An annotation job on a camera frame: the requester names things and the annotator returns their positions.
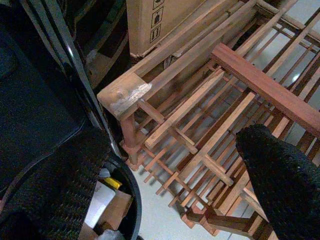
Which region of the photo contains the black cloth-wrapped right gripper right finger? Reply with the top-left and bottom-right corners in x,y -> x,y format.
235,123 -> 320,240

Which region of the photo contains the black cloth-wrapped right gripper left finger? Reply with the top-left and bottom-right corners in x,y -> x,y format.
0,126 -> 113,240

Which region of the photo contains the yellow trash piece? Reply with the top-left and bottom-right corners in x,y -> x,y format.
104,176 -> 123,190

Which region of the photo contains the black round rubbish bin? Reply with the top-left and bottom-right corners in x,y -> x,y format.
77,153 -> 143,240

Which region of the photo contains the white paper sheet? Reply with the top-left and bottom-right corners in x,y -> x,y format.
84,180 -> 118,230

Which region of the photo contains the brown cardboard scrap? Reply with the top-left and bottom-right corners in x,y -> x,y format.
99,191 -> 133,231

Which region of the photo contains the clear crumpled plastic wrap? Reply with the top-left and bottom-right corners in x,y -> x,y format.
98,228 -> 126,240

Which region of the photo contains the red-brown wooden slatted rack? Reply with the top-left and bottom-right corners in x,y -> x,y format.
119,42 -> 320,240

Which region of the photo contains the brown cardboard box with symbols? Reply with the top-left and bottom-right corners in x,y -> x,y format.
125,0 -> 210,58

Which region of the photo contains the light wooden frame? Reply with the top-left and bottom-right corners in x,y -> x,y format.
96,0 -> 281,122

